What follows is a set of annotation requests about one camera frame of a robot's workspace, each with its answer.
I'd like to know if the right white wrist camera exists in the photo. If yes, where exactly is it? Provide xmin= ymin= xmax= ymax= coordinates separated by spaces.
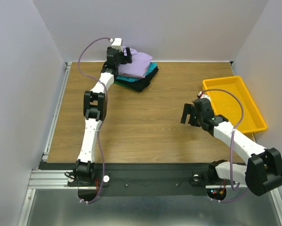
xmin=197 ymin=91 xmax=211 ymax=101

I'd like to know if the green folded t shirt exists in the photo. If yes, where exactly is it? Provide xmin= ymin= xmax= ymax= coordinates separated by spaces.
xmin=114 ymin=81 xmax=132 ymax=89

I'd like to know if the cyan folded t shirt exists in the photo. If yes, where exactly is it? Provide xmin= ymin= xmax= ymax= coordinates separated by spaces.
xmin=117 ymin=62 xmax=158 ymax=82

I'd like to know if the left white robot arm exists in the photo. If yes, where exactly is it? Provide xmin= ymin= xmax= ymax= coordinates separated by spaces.
xmin=72 ymin=47 xmax=132 ymax=186

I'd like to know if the yellow plastic tray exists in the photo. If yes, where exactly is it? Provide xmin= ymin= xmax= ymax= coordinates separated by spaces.
xmin=203 ymin=76 xmax=267 ymax=134

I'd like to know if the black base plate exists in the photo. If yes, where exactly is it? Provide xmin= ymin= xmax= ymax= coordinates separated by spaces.
xmin=66 ymin=163 xmax=229 ymax=196

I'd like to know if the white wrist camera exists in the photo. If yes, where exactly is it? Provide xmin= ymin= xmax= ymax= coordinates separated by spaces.
xmin=109 ymin=38 xmax=123 ymax=52
xmin=197 ymin=91 xmax=211 ymax=101

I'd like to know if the purple t shirt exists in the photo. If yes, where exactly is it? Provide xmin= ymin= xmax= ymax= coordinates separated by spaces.
xmin=130 ymin=48 xmax=153 ymax=66

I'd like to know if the black folded t shirt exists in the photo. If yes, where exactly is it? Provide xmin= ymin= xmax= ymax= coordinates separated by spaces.
xmin=116 ymin=66 xmax=159 ymax=92

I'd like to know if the front left aluminium rail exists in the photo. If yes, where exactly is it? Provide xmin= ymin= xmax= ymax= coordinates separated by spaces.
xmin=27 ymin=169 xmax=80 ymax=189

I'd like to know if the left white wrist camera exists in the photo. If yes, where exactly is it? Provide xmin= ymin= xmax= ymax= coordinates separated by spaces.
xmin=109 ymin=38 xmax=123 ymax=52

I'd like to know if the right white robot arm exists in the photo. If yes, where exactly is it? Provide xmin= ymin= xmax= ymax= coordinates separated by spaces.
xmin=181 ymin=98 xmax=282 ymax=196

